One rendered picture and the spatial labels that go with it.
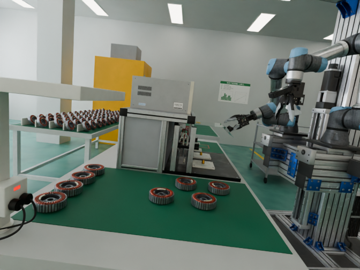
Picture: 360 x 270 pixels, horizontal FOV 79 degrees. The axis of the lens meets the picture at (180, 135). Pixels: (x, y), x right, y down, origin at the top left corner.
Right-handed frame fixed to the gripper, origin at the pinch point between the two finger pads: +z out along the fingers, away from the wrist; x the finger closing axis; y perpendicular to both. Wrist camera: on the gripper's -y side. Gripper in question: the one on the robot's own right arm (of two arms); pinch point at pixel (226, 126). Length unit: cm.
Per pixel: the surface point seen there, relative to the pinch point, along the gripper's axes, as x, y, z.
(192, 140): -5.6, 30.0, 25.2
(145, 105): -36, 18, 44
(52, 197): -15, 80, 82
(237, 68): -57, -522, -153
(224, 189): 20, 54, 19
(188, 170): 10.5, 30.0, 34.6
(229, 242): 21, 91, 24
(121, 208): 0, 78, 60
